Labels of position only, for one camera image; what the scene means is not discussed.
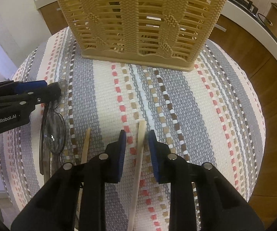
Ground wooden chopstick short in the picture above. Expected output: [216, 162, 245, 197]
[76, 128, 91, 218]

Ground black round spoon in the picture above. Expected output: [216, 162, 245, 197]
[48, 79, 68, 110]

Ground striped woven table mat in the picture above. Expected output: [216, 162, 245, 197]
[0, 28, 265, 230]

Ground beige plastic utensil basket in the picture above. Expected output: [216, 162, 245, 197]
[58, 0, 227, 71]

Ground wooden base cabinets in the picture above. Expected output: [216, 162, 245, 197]
[38, 0, 277, 222]

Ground black gas stove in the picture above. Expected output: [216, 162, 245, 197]
[229, 0, 258, 15]

